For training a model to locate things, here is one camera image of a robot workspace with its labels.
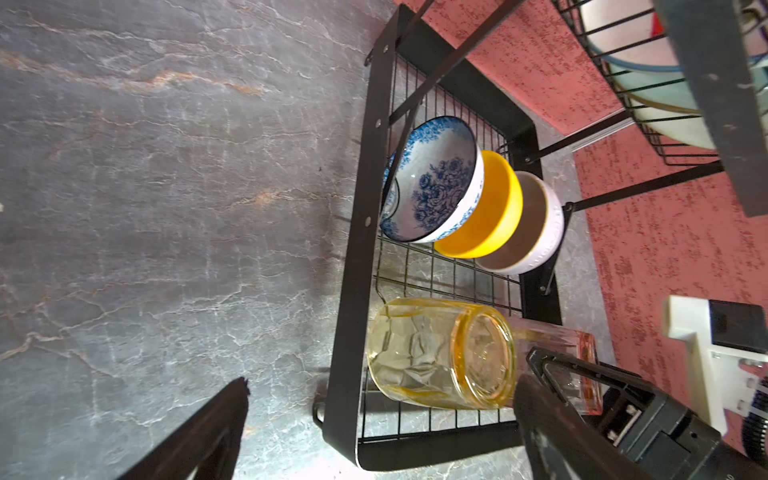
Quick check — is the amber drinking glass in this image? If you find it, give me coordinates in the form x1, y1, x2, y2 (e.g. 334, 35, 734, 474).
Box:
366, 298, 519, 410

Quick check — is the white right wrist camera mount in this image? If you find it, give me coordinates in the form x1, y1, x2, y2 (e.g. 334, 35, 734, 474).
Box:
662, 295, 767, 434

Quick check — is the pink drinking glass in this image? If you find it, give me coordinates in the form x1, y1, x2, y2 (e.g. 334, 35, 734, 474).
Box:
506, 316, 604, 417

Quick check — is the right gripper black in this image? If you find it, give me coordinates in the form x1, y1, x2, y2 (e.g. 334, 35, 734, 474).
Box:
526, 347, 767, 479

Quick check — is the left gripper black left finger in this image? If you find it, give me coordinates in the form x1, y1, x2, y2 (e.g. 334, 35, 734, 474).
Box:
121, 377, 250, 479

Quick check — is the cream plate gold rim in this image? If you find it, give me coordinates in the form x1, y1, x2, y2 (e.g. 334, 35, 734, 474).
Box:
630, 99, 715, 150

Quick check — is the white plate blue rim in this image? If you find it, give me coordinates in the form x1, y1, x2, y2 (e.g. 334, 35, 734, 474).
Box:
579, 0, 678, 71

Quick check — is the blue floral white bowl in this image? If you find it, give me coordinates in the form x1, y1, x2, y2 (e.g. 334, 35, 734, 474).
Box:
380, 116, 485, 243

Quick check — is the yellow bowl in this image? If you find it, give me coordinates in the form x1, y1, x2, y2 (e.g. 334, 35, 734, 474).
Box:
435, 150, 524, 259

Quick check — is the black wire dish rack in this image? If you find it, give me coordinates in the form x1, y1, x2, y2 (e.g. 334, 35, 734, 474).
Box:
311, 0, 768, 472

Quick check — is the mint green plate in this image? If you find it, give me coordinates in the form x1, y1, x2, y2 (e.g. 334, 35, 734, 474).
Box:
605, 62, 699, 113

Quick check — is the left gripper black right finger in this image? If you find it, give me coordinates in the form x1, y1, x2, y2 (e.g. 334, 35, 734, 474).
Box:
513, 375, 649, 479

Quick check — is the lavender white bowl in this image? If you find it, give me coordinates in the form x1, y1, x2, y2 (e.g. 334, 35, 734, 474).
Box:
476, 171, 565, 276

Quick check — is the aluminium corner post right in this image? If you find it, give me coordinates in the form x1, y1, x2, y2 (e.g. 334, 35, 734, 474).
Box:
569, 117, 636, 152

